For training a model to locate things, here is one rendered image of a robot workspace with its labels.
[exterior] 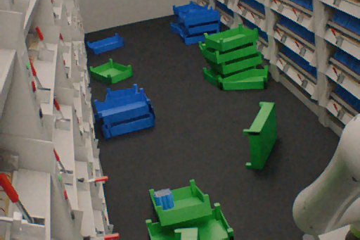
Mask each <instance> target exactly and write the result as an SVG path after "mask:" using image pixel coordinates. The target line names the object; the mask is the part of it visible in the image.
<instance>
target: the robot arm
mask: <svg viewBox="0 0 360 240"><path fill-rule="evenodd" d="M292 211H293V213H292V216H293V218H294V220H295V221H294V222H295V224H296V225H297V227H298V228H300V229H301V231H303V232H304V233H305V234H309V235H316V236H319V235H320V234H326V233H329V232H332V231H333V230H335V229H339V228H342V227H346V226H347V225H349V224H350V229H349V231H348V232H347V233H346V236H345V240H360V114H358V115H357V116H355V117H354V118H352V119H351V121H350V122H349V123H348V124H347V126H346V127H345V128H344V129H343V131H342V135H341V138H340V142H339V144H338V147H337V150H336V152H335V154H334V156H333V158H332V159H331V162H330V163H329V164H328V166H327V168H326V169H325V170H324V171H323V172H322V174H321V176H320V177H319V178H318V179H317V180H316V181H314V182H313V183H312V184H310V185H309V186H308V187H307V188H306V189H304V190H303V191H301V192H300V193H299V195H298V196H297V198H296V199H295V202H294V204H293V210H292Z"/></svg>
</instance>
